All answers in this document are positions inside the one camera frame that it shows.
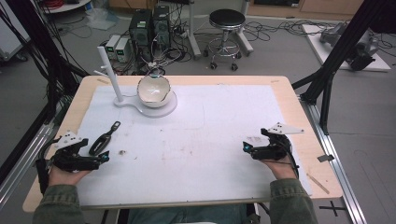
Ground black slotted spoon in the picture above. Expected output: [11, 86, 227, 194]
[88, 120, 121, 157]

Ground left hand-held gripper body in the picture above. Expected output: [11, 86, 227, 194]
[35, 131, 104, 174]

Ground grey machine on floor board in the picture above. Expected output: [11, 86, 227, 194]
[318, 21, 381, 72]

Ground black computer tower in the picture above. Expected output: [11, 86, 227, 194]
[151, 5, 172, 51]
[128, 8, 154, 63]

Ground black metal frame strut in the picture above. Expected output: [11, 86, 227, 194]
[290, 0, 396, 136]
[0, 0, 90, 188]

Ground white floor board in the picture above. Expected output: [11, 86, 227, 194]
[301, 23, 392, 73]

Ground person's left hand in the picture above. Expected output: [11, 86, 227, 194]
[47, 163, 92, 188]

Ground white bowl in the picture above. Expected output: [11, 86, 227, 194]
[136, 74, 172, 109]

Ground white table mat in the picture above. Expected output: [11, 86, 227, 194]
[75, 84, 313, 207]

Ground white power supply unit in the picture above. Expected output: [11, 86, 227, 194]
[105, 34, 121, 61]
[115, 37, 132, 63]

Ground person's legs in jeans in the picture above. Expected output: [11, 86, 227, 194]
[126, 203, 251, 224]

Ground white stand with pole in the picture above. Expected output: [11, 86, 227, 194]
[93, 46, 178, 119]

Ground black round stool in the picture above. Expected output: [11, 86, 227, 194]
[203, 8, 248, 72]

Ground person's right hand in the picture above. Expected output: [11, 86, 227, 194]
[262, 157, 299, 181]

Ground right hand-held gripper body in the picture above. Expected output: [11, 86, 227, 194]
[250, 121, 305, 169]

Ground aluminium rail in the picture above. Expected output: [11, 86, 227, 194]
[0, 102, 68, 210]
[298, 94, 369, 224]

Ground wooden stick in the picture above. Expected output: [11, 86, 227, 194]
[305, 172, 331, 195]

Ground black cable bundle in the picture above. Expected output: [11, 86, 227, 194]
[242, 19, 335, 43]

